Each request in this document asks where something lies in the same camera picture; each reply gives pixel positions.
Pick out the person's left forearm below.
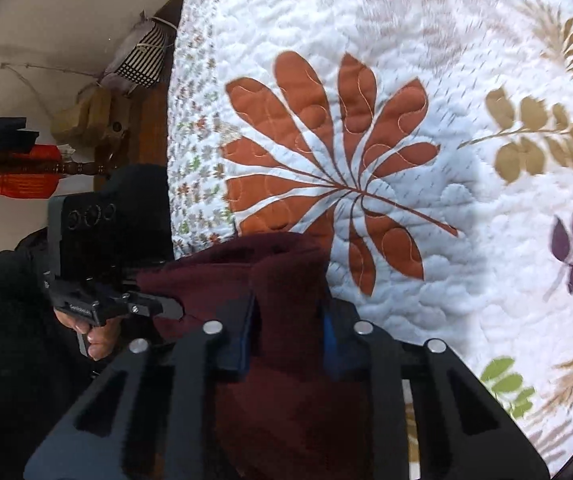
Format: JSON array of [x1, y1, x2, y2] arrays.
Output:
[[0, 230, 67, 326]]

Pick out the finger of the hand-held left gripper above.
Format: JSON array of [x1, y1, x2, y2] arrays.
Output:
[[125, 287, 185, 322]]

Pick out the person's left hand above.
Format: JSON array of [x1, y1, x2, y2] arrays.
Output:
[[54, 307, 123, 362]]

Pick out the striped black white bag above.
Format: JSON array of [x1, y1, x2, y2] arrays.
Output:
[[102, 16, 178, 92]]

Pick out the maroon pants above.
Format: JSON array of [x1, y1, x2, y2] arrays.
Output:
[[134, 232, 385, 480]]

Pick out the dark wooden bed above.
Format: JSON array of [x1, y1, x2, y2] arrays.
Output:
[[91, 0, 188, 198]]

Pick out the floral quilted bedspread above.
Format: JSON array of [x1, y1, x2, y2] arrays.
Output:
[[166, 0, 573, 477]]

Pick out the brown paper bag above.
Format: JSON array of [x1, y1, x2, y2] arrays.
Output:
[[50, 87, 131, 150]]

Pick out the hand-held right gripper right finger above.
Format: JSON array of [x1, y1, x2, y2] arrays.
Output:
[[321, 300, 551, 480]]

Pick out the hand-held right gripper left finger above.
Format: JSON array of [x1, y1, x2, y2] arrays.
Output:
[[24, 294, 258, 480]]

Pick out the red cloth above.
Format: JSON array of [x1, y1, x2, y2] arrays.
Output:
[[0, 144, 63, 202]]

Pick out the turned wooden rod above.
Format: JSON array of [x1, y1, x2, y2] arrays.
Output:
[[0, 157, 113, 179]]

